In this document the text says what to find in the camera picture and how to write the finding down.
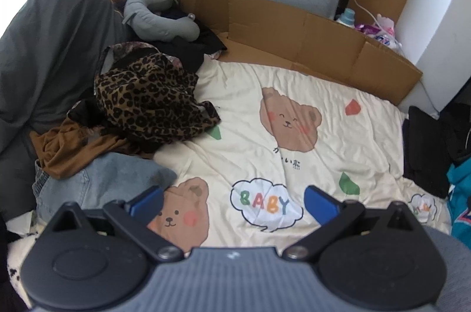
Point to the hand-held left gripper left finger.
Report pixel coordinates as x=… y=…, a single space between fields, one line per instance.
x=147 y=202

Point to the teal jacket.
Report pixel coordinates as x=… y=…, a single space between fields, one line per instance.
x=461 y=201

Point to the white black fuzzy cloth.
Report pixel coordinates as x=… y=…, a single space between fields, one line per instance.
x=16 y=260

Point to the flattened brown cardboard sheet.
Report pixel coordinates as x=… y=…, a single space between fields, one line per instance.
x=279 y=35

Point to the folded black clothes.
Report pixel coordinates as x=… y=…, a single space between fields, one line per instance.
x=423 y=150

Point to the light blue jeans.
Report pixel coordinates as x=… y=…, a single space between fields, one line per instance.
x=110 y=179

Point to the leopard print skirt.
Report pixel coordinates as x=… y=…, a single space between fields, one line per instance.
x=147 y=98

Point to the grey cloth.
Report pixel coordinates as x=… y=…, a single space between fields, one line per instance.
x=454 y=267

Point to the pink bottle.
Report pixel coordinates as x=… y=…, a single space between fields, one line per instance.
x=385 y=23

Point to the brown garment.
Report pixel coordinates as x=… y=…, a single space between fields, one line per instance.
x=70 y=153

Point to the purple white refill pouch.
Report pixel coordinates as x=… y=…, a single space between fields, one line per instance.
x=382 y=37

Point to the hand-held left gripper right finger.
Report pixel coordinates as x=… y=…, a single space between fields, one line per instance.
x=320 y=203

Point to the white teal detergent bottle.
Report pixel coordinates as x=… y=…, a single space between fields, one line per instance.
x=346 y=17

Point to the cream bear print blanket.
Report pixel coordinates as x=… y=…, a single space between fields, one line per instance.
x=239 y=139

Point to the grey neck pillow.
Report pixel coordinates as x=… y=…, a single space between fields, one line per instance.
x=147 y=15

